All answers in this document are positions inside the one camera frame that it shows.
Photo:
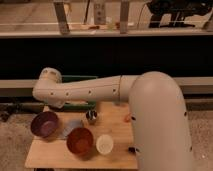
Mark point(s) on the light blue towel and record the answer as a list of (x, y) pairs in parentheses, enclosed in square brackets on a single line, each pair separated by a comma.
[(70, 126)]

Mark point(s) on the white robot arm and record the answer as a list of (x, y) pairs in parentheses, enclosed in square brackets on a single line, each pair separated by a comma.
[(158, 112)]

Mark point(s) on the orange-brown bowl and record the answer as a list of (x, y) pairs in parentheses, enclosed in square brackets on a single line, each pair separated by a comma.
[(80, 141)]

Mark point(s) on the purple bowl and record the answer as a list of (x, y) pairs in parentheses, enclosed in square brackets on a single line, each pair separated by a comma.
[(44, 124)]

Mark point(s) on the small metal cup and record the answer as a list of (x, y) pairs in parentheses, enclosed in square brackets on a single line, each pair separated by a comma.
[(91, 116)]

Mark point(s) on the orange carrot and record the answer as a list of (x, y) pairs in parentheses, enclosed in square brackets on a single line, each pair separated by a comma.
[(127, 118)]

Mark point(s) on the green plastic tray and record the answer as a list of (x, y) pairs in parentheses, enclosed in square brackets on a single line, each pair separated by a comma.
[(74, 105)]

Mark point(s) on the white cup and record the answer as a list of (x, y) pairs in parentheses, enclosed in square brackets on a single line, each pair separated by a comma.
[(104, 144)]

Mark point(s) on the black machine in background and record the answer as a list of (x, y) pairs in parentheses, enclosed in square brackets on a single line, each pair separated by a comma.
[(178, 9)]

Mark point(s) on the black handled brush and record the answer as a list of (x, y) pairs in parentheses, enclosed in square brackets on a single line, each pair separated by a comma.
[(131, 149)]

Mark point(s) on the grey metal post left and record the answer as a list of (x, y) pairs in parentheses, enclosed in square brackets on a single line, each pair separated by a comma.
[(61, 17)]

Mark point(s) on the grey metal post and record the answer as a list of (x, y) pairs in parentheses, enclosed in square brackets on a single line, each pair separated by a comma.
[(99, 12), (61, 17), (124, 12)]

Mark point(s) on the grey metal post middle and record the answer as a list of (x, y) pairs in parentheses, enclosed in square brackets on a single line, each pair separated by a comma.
[(99, 12)]

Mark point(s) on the grey metal post right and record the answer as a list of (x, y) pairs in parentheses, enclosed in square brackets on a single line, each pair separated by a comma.
[(124, 12)]

